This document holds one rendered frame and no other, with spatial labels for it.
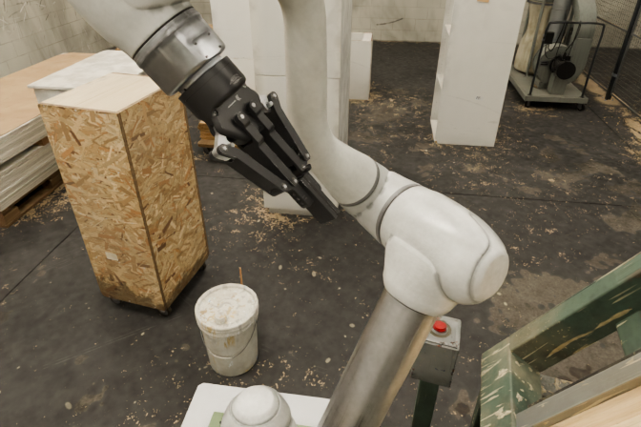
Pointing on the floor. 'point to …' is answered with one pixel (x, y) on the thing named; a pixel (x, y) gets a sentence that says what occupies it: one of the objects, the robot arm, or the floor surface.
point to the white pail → (229, 327)
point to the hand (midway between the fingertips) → (313, 199)
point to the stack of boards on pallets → (27, 139)
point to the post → (424, 404)
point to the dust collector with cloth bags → (527, 88)
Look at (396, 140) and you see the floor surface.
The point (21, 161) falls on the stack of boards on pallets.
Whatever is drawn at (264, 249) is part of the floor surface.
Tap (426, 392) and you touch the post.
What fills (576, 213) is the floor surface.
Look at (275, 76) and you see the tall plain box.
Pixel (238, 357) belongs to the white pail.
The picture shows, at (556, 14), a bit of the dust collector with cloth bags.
